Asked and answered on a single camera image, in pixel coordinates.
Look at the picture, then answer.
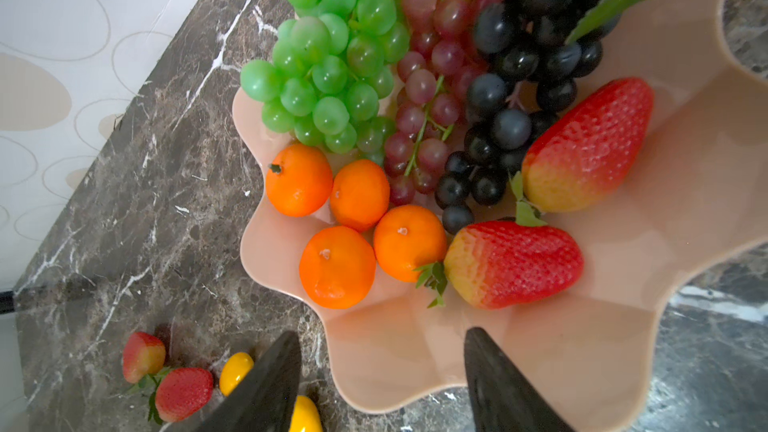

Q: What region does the red grape bunch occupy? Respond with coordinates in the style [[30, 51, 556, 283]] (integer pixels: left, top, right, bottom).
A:
[[384, 0, 501, 206]]

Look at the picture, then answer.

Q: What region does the small yellow lemon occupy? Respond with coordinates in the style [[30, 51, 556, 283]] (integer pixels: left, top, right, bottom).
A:
[[219, 352, 254, 397], [289, 395, 324, 432]]

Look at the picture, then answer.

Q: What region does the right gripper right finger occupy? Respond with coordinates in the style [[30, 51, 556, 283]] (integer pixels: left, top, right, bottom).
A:
[[464, 327, 572, 431]]

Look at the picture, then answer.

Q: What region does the pink scalloped fruit bowl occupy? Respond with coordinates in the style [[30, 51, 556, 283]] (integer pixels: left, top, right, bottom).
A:
[[231, 0, 768, 432]]

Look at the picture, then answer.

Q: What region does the small yellow lemon centre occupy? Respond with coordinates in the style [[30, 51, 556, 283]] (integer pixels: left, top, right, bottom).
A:
[[289, 395, 324, 432]]

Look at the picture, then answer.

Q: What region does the green grape bunch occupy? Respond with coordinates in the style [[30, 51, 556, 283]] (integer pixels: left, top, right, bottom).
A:
[[240, 0, 410, 164]]

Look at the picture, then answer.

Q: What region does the small yellow lemon left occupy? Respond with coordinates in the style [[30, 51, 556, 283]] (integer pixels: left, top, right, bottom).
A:
[[219, 352, 254, 397]]

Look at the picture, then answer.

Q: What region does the orange mandarin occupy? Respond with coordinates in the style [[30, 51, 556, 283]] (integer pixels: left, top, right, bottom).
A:
[[330, 159, 390, 232], [265, 143, 333, 217], [373, 205, 447, 283], [299, 226, 377, 309]]

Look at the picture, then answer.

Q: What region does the strawberry red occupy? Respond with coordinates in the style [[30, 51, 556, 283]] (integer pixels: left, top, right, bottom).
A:
[[148, 368, 214, 424], [122, 331, 166, 384], [511, 77, 654, 227], [415, 220, 585, 310]]

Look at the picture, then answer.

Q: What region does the black grape bunch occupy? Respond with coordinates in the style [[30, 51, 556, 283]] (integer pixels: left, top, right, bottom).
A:
[[434, 0, 645, 234]]

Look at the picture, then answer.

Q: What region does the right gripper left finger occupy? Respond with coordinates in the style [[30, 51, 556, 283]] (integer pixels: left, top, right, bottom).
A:
[[197, 331, 302, 432]]

